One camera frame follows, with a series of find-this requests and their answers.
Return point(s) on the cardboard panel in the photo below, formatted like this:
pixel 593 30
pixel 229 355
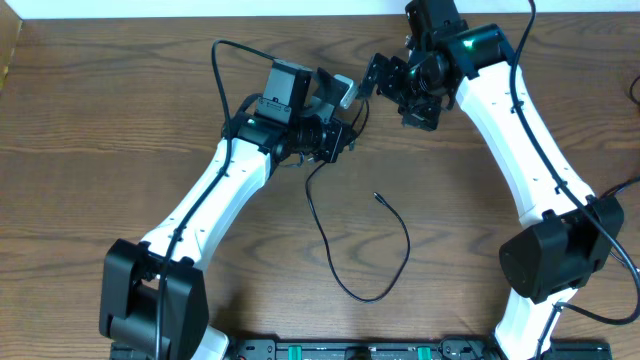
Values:
pixel 10 28

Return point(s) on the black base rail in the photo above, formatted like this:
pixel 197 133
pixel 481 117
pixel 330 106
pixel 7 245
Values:
pixel 448 348

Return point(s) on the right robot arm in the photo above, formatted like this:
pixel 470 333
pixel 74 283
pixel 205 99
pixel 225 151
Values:
pixel 567 231

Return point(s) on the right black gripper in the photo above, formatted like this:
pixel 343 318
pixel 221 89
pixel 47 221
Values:
pixel 392 80

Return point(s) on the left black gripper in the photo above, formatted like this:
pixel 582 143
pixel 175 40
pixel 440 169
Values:
pixel 333 138

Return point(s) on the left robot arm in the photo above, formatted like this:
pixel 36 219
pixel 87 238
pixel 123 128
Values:
pixel 153 301

